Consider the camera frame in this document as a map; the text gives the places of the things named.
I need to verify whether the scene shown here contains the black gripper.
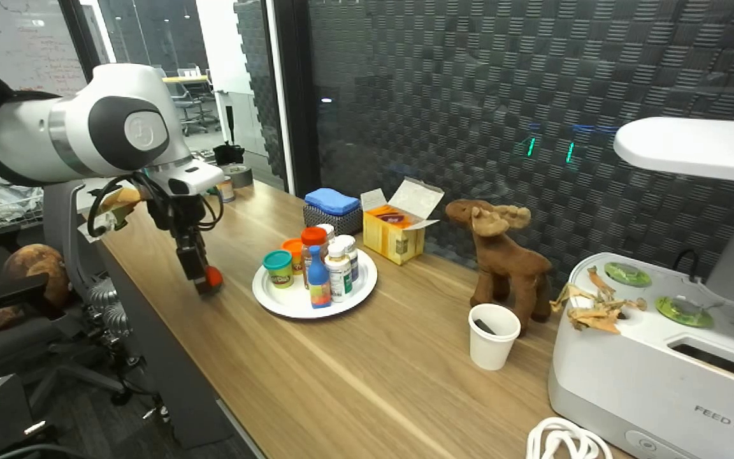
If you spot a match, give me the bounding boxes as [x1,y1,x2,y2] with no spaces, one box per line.
[145,190,219,299]

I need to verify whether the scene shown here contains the red ball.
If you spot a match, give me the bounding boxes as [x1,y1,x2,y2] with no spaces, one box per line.
[196,262,226,295]

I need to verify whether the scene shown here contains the teal lid dough tub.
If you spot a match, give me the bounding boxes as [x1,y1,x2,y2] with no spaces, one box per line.
[261,248,299,292]

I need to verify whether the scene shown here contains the orange lid dough tub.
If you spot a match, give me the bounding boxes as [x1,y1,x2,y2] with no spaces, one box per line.
[280,237,309,276]

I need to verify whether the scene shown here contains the blue toy bottle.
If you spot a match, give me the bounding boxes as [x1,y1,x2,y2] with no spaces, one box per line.
[305,244,337,310]

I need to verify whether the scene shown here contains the white pill bottle with label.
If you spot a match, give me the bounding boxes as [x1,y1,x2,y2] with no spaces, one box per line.
[326,235,360,300]

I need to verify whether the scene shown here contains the white paper plate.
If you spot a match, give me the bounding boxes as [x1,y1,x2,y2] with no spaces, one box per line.
[249,244,381,323]

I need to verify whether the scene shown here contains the grey black office chair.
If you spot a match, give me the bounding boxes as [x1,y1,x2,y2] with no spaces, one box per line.
[39,177,173,430]

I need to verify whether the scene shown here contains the black box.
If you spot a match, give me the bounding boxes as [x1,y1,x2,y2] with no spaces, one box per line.
[300,202,364,244]

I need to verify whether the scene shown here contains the brown plush toy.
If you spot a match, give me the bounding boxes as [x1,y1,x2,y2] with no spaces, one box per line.
[0,242,73,337]

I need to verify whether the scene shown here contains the yellow open cardboard box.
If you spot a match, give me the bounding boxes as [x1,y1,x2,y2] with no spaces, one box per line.
[360,175,446,268]

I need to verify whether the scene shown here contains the white foam cup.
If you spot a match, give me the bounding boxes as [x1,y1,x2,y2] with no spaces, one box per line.
[466,300,523,371]

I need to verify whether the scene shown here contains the brown moose plush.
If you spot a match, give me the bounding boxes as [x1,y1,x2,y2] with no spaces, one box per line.
[444,195,556,327]

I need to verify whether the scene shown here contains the dried brown roots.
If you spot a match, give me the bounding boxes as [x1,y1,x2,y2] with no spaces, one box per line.
[551,262,642,337]

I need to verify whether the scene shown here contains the green planter pod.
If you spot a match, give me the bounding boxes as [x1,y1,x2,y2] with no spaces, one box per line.
[656,292,717,329]
[602,256,656,288]

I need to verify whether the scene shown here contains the white planter machine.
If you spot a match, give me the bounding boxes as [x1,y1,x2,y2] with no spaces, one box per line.
[546,111,734,459]

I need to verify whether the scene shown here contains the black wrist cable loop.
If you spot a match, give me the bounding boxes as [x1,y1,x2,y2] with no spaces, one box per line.
[85,171,226,242]

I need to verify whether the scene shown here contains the white coiled cable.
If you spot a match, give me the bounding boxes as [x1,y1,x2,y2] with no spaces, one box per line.
[523,413,616,459]

